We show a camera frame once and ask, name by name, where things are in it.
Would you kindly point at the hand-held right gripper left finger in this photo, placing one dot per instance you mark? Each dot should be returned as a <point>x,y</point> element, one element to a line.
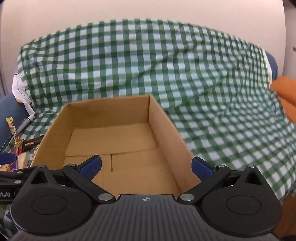
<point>90,167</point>

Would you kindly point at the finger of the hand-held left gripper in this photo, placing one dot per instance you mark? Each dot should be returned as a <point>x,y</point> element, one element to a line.
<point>13,178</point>
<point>6,158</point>

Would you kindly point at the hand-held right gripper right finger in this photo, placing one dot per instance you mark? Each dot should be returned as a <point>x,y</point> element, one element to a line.
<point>202,168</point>

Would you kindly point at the clear rice bar packet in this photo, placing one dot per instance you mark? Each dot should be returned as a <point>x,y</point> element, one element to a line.
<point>24,160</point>

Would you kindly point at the brown cardboard box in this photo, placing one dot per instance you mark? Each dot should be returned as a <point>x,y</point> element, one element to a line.
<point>129,139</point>

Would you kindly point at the gold foil snack packet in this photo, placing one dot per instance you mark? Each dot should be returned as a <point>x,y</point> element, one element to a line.
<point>5,167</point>

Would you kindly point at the dark brown bar packet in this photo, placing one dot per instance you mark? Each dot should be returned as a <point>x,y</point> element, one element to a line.
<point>31,143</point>

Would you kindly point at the yellow snack packet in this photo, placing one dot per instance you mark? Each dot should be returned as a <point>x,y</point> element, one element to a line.
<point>11,127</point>

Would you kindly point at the white printed bag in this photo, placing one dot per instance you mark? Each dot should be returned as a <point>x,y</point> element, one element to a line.
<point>20,92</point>

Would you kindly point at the grey curtain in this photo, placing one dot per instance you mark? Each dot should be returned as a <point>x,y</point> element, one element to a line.
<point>2,69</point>

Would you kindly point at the green checkered cloth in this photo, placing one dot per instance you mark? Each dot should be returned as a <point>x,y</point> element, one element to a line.
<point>185,69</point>

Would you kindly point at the orange cloth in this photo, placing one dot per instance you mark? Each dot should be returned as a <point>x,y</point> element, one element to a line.
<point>286,92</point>

